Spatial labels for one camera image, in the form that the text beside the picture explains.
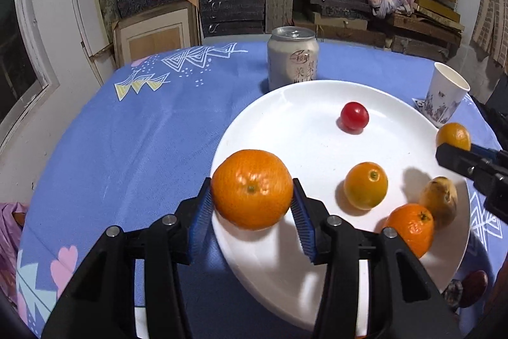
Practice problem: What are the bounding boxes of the dark purple fruit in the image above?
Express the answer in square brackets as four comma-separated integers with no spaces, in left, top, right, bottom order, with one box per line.
[459,270,488,308]

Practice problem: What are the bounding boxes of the orange mandarin on plate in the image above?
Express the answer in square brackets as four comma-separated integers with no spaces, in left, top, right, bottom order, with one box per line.
[384,203,435,259]

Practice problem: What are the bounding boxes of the cardboard box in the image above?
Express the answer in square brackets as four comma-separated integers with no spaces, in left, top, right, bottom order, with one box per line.
[113,0,202,67]

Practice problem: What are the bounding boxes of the blue patterned tablecloth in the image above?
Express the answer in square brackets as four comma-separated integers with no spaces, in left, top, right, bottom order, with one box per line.
[17,42,507,338]

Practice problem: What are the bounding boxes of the silver beverage can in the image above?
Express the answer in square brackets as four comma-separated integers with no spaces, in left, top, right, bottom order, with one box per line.
[267,26,319,90]

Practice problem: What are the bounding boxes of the small orange fruit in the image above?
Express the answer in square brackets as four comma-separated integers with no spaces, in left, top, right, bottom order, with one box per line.
[436,122,472,151]

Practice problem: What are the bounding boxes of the window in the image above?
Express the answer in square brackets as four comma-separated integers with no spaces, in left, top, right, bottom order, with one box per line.
[1,0,59,147]

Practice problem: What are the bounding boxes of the small orange kumquat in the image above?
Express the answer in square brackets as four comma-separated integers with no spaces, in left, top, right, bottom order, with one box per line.
[344,162,388,211]

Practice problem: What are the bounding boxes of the white paper cup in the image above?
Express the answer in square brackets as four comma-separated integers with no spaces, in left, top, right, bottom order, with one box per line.
[421,62,470,128]

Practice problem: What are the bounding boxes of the pink purple cloth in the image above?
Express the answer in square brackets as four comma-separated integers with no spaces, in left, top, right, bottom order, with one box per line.
[0,202,27,308]

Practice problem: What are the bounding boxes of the red cherry tomato on plate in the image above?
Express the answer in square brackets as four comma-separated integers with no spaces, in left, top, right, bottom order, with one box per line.
[340,101,369,131]

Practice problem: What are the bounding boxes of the tan brown fruit on plate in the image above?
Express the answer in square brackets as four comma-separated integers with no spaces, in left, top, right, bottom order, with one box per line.
[418,176,458,231]

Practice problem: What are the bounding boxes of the white oval plate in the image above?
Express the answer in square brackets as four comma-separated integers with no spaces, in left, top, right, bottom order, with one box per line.
[209,79,472,332]

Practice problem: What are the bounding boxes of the large orange mandarin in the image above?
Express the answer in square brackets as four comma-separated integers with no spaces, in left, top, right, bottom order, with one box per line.
[211,150,294,231]

